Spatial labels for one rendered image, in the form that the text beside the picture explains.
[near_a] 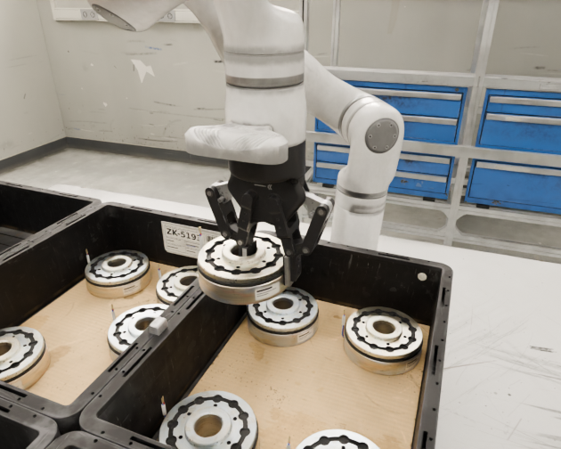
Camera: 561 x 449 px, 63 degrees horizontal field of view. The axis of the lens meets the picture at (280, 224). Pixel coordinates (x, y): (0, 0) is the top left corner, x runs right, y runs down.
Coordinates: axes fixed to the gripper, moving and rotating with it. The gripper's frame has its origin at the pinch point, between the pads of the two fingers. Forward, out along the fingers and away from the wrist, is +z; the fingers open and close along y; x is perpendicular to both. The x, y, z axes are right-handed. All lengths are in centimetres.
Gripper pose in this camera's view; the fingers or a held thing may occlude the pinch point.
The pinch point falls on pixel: (269, 264)
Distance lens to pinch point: 49.6
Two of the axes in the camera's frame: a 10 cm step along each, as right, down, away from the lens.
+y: -9.2, -1.7, 3.6
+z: 0.1, 8.9, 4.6
